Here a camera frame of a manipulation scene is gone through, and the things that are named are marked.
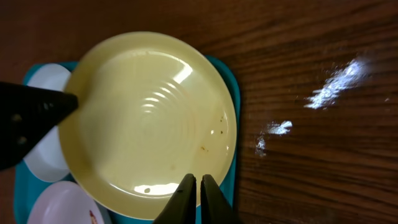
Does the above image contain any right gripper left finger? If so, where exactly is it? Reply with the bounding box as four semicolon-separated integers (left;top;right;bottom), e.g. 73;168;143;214
153;174;197;224

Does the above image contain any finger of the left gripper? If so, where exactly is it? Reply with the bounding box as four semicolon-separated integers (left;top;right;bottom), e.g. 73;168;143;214
1;82;78;170

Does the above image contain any white plate with stain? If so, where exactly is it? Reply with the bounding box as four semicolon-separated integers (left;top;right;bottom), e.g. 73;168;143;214
27;181;111;224

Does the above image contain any teal plastic tray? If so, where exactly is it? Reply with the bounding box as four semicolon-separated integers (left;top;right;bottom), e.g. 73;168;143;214
13;55;241;224

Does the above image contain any white plate upper left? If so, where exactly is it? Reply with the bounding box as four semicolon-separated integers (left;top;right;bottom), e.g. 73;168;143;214
24;63;71;182

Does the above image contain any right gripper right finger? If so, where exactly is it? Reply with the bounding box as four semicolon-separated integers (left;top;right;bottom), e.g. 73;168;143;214
200;174;241;224

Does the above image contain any yellow-green plate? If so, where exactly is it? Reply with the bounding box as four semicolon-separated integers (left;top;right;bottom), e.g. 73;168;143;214
58;32;238;220

